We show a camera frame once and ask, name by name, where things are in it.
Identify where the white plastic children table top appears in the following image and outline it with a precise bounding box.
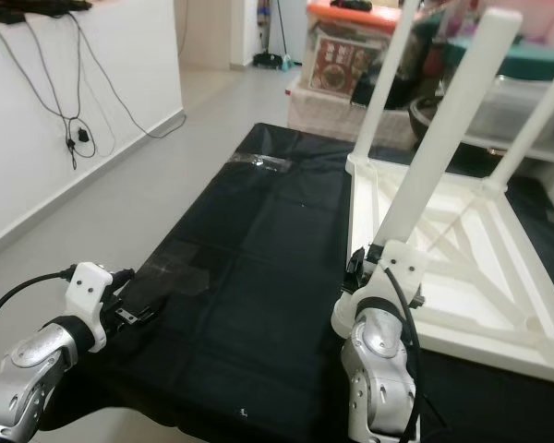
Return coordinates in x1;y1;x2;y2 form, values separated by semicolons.
331;150;554;365

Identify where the white plastic table leg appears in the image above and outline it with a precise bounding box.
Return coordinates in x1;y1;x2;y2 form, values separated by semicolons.
488;78;554;195
351;0;424;162
374;9;525;264

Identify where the black tablecloth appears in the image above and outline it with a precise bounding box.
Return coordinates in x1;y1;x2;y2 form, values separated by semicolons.
28;122;554;443

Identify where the clear tape strip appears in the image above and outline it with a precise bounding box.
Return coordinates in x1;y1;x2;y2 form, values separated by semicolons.
226;152;293;174

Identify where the black wok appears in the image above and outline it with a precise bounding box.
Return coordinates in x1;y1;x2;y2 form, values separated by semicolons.
406;92;446;145

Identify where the black plastic bag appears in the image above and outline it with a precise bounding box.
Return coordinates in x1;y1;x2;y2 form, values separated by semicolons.
351;14;446;107

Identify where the orange-lidded storage box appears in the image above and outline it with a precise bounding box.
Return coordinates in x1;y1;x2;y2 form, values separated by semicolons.
300;0;403;93

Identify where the black floor mop head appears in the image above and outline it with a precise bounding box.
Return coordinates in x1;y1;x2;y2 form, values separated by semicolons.
254;54;293;71

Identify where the green round pot lid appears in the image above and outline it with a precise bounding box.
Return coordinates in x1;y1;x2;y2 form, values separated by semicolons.
443;37;554;79

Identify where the pink plastic container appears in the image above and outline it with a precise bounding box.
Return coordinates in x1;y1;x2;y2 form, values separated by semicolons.
480;0;554;38

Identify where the black wifi router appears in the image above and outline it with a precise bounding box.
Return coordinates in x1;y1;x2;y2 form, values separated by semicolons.
0;0;93;24

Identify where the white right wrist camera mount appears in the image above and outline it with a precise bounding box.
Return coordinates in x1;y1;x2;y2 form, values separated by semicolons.
351;240;431;316

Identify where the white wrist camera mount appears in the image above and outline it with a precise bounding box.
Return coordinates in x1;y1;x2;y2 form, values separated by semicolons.
351;240;431;316
65;261;114;353

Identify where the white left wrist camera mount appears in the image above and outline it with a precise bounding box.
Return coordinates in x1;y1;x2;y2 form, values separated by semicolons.
65;261;114;353

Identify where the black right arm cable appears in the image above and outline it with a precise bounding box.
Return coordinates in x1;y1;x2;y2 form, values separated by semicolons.
383;268;450;443

